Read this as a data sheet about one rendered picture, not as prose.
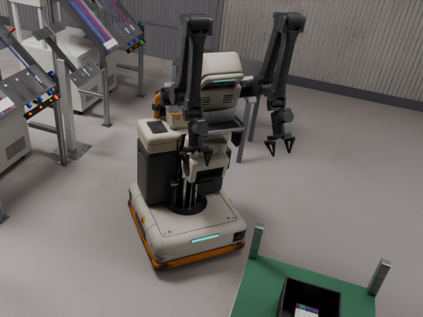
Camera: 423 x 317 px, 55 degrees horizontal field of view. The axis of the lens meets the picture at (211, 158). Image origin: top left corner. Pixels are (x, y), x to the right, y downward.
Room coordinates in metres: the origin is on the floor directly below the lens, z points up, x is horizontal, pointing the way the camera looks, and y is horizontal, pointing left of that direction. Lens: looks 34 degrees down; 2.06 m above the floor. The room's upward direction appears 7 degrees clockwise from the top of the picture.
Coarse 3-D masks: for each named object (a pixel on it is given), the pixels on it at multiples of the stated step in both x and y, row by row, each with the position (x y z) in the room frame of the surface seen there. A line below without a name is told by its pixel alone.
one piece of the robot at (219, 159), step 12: (240, 84) 1.96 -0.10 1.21; (204, 96) 1.83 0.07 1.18; (216, 96) 1.86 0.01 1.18; (228, 96) 1.89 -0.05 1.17; (240, 96) 1.94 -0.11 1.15; (204, 108) 1.84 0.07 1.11; (216, 108) 1.88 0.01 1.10; (204, 144) 1.86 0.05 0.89; (216, 144) 1.88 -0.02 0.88; (192, 156) 1.83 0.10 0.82; (216, 156) 1.89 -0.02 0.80; (192, 168) 1.79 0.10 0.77; (204, 168) 1.82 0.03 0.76; (192, 180) 1.80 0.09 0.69
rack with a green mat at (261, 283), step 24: (264, 264) 1.01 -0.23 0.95; (288, 264) 1.03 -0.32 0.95; (384, 264) 0.94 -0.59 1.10; (240, 288) 0.90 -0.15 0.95; (264, 288) 0.91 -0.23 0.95; (336, 288) 0.95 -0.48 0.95; (360, 288) 0.96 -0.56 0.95; (240, 312) 0.81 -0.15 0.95; (264, 312) 0.82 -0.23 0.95; (360, 312) 0.86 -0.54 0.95
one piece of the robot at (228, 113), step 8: (208, 112) 1.83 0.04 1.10; (216, 112) 1.85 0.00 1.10; (224, 112) 1.87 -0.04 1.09; (232, 112) 1.89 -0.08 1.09; (208, 120) 1.83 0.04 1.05; (216, 120) 1.85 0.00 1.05; (224, 120) 1.87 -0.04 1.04; (232, 120) 1.89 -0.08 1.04; (216, 128) 1.78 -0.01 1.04; (224, 128) 1.79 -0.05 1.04; (232, 128) 1.80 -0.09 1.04; (240, 128) 1.82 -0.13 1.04; (232, 136) 1.92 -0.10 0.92; (240, 136) 1.85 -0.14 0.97; (192, 152) 1.76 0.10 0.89
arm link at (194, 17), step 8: (184, 16) 1.62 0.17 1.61; (192, 16) 1.57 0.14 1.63; (200, 16) 1.59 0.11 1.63; (208, 16) 1.60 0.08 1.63; (192, 24) 1.55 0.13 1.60; (200, 24) 1.57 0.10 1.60; (208, 24) 1.59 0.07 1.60; (184, 40) 1.64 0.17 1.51; (184, 48) 1.64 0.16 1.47; (184, 56) 1.65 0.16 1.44; (184, 64) 1.65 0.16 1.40; (184, 72) 1.66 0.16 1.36; (176, 80) 1.69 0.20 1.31; (184, 80) 1.66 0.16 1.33; (176, 88) 1.66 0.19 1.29; (184, 88) 1.67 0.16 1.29; (176, 96) 1.65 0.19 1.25; (176, 104) 1.67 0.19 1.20
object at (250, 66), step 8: (176, 64) 3.20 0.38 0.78; (248, 64) 3.36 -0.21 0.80; (256, 64) 3.38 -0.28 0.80; (176, 72) 3.20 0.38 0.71; (248, 72) 3.17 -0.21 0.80; (256, 72) 3.20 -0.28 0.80; (256, 96) 3.43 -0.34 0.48; (248, 104) 3.03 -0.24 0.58; (256, 104) 3.43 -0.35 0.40; (248, 112) 3.03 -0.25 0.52; (256, 112) 3.43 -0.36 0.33; (248, 120) 3.05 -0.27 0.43; (240, 144) 3.03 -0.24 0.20; (240, 152) 3.03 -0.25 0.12; (240, 160) 3.03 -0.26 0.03
